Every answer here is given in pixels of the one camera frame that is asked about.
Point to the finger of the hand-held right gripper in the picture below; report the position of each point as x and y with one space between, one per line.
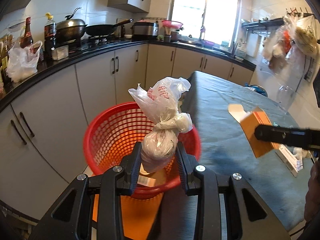
287 136

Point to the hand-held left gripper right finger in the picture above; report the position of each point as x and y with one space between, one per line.
180 170

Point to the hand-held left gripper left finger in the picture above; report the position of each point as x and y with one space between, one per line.
135 172

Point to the orange cardboard box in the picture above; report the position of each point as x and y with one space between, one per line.
252 127

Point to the red plastic basket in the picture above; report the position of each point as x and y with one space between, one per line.
110 127

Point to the white knotted plastic bag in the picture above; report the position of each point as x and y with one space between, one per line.
160 120

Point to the person's right forearm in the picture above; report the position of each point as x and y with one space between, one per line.
313 195

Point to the small barcode packet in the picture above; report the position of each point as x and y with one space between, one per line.
146 180

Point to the white crumpled wrapper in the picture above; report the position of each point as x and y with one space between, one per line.
292 162

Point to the clear glass pitcher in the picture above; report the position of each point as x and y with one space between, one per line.
286 97

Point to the blue-grey table cloth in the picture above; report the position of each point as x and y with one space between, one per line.
220 135

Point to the blue plastic bag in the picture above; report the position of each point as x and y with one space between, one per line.
258 90

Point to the clear hanging plastic bags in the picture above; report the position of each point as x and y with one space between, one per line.
277 52

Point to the beige counter cabinets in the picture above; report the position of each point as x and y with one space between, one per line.
95 80

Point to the yellowish hanging plastic bag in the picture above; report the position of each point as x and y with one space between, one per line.
306 36

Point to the dark brown pot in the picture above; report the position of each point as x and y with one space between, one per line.
175 37

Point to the chopstick holder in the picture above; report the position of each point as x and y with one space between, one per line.
167 36

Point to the gas stove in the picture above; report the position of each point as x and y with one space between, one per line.
97 41

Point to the kitchen window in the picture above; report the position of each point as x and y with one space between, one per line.
217 15

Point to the small white condiment box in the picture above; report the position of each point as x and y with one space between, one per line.
60 53

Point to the silver black rice cooker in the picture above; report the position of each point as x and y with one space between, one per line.
145 30

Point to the red colander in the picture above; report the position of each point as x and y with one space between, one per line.
172 24

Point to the black frying wok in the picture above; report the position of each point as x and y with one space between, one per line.
100 29

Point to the white plastic shopping bag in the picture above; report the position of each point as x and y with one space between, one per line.
22 65

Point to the steel wok with lid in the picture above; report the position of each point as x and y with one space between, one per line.
71 28

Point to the dark yellow-cap bottle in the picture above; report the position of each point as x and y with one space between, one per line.
50 37

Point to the group of oil bottles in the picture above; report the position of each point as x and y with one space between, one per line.
5 62

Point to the dark red-label sauce bottle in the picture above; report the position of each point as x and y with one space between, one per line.
27 36

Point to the black wall rack shelf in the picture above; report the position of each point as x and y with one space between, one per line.
262 25

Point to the black wall hook rail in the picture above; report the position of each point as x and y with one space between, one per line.
300 13

